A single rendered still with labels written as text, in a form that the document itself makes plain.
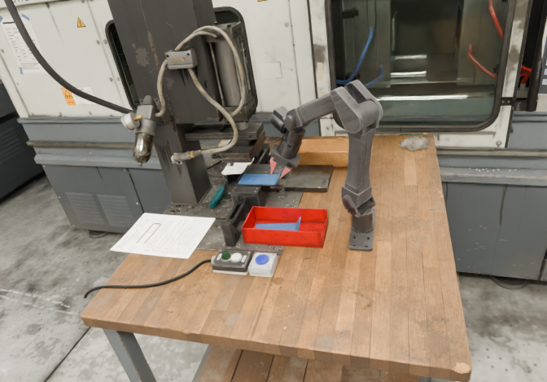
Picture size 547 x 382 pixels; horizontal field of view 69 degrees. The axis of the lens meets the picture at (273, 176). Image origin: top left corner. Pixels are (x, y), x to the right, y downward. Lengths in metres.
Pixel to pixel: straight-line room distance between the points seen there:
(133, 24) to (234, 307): 0.86
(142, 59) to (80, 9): 1.09
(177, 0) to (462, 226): 1.63
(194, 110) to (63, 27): 1.33
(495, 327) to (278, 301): 1.39
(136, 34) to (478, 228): 1.72
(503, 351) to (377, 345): 1.26
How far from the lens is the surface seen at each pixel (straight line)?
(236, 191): 1.39
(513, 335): 2.26
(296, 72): 1.90
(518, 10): 1.76
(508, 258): 2.31
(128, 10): 1.33
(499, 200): 2.10
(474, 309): 2.32
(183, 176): 1.48
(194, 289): 1.18
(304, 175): 1.54
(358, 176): 1.14
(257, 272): 1.15
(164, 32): 1.28
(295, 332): 1.02
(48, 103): 2.84
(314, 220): 1.30
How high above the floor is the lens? 1.69
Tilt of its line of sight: 30 degrees down
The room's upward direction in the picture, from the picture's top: 9 degrees counter-clockwise
